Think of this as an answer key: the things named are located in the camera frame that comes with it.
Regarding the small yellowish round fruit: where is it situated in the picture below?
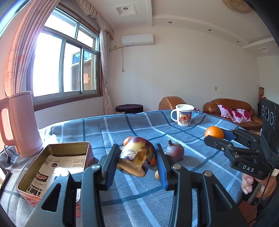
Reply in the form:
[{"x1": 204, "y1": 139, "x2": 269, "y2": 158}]
[{"x1": 155, "y1": 171, "x2": 160, "y2": 180}]

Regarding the white printed mug with lid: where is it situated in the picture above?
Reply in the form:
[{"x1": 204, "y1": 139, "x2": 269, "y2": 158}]
[{"x1": 170, "y1": 104, "x2": 194, "y2": 127}]

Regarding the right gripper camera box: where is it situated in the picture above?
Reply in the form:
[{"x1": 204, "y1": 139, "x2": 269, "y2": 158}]
[{"x1": 261, "y1": 98, "x2": 278, "y2": 154}]

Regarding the black kettle power cord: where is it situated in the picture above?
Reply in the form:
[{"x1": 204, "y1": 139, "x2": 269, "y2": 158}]
[{"x1": 3, "y1": 145, "x2": 16, "y2": 165}]

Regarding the right human hand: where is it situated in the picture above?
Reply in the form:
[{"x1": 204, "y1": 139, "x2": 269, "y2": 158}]
[{"x1": 241, "y1": 173, "x2": 277, "y2": 199}]

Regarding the brown leather sofa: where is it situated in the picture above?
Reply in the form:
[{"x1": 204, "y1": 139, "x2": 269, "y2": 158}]
[{"x1": 203, "y1": 98, "x2": 262, "y2": 130}]

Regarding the pink left curtain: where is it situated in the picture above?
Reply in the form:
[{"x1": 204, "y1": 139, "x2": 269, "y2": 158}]
[{"x1": 4, "y1": 1, "x2": 59, "y2": 96}]

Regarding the black phone on table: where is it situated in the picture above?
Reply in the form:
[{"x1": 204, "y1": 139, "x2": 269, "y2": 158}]
[{"x1": 0, "y1": 167, "x2": 11, "y2": 191}]

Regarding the rotten cut apple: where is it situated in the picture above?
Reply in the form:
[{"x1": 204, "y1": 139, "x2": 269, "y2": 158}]
[{"x1": 117, "y1": 137, "x2": 155, "y2": 177}]

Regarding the rectangular metal tin box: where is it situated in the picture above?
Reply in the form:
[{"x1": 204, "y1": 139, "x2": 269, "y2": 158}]
[{"x1": 17, "y1": 141, "x2": 94, "y2": 207}]

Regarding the blue plaid tablecloth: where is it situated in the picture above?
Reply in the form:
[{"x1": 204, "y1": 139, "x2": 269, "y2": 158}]
[{"x1": 0, "y1": 109, "x2": 251, "y2": 227}]

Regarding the pink curtain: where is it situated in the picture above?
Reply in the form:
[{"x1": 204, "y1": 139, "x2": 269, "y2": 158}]
[
  {"x1": 74, "y1": 0, "x2": 114, "y2": 115},
  {"x1": 4, "y1": 1, "x2": 59, "y2": 96}
]

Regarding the brown leather armchair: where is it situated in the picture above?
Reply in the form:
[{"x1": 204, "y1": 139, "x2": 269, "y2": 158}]
[{"x1": 158, "y1": 96, "x2": 186, "y2": 110}]

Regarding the woven ceiling ornament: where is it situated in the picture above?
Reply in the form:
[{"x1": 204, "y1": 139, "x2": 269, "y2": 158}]
[{"x1": 222, "y1": 0, "x2": 252, "y2": 14}]

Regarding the pink right curtain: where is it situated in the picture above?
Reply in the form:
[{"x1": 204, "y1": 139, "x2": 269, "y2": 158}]
[{"x1": 74, "y1": 0, "x2": 114, "y2": 115}]

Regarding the pink floral cushion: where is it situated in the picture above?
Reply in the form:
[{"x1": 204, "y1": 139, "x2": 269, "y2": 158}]
[{"x1": 218, "y1": 105, "x2": 252, "y2": 123}]

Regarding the orange fruit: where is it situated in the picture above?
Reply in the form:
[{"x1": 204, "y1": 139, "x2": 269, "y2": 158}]
[
  {"x1": 123, "y1": 137, "x2": 132, "y2": 146},
  {"x1": 204, "y1": 126, "x2": 224, "y2": 140}
]

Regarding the printed paper in tin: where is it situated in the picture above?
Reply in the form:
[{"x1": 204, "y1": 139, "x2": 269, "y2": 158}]
[{"x1": 26, "y1": 155, "x2": 86, "y2": 198}]

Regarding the pink electric kettle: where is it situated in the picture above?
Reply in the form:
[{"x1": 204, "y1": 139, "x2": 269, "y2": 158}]
[{"x1": 1, "y1": 91, "x2": 43, "y2": 158}]

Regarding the window with wooden frame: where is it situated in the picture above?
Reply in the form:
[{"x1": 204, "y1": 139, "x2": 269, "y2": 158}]
[{"x1": 27, "y1": 3, "x2": 103, "y2": 111}]

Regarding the dark round stool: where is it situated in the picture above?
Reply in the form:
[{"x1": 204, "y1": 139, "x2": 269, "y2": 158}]
[{"x1": 115, "y1": 104, "x2": 143, "y2": 114}]

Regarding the white wall air conditioner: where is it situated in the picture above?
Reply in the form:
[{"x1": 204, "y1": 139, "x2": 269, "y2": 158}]
[{"x1": 122, "y1": 34, "x2": 154, "y2": 47}]

